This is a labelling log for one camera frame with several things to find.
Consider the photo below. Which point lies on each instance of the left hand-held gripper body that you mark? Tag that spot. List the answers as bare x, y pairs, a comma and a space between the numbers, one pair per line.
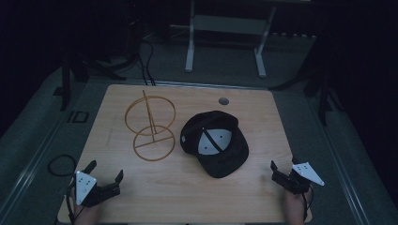
84, 187

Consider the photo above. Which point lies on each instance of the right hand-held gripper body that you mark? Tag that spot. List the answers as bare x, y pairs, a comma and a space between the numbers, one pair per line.
305, 175

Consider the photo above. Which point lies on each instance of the black cap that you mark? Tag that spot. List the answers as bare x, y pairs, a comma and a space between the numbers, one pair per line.
216, 143

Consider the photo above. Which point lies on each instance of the person's left hand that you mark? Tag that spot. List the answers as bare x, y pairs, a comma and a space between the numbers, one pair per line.
85, 214

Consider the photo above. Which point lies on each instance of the person's right hand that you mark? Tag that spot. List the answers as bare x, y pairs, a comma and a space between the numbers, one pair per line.
294, 206

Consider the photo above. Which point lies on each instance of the black metal stand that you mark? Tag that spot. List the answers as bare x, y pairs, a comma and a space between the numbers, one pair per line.
324, 93
65, 87

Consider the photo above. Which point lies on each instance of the grey round table grommet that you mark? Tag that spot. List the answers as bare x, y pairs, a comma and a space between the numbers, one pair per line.
223, 101

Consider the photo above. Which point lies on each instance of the white metal desk frame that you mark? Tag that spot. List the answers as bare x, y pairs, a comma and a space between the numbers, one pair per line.
230, 25

